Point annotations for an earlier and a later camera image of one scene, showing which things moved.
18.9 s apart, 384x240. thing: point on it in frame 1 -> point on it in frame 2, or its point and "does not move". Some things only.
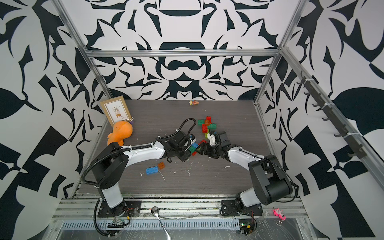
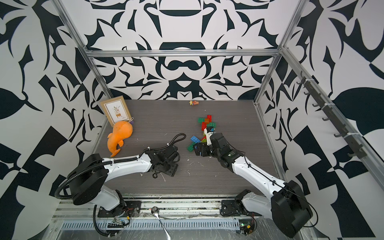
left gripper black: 185,157 -> 174,169
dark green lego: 212,126 does not move
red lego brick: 204,128 does not move
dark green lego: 192,149 does not move
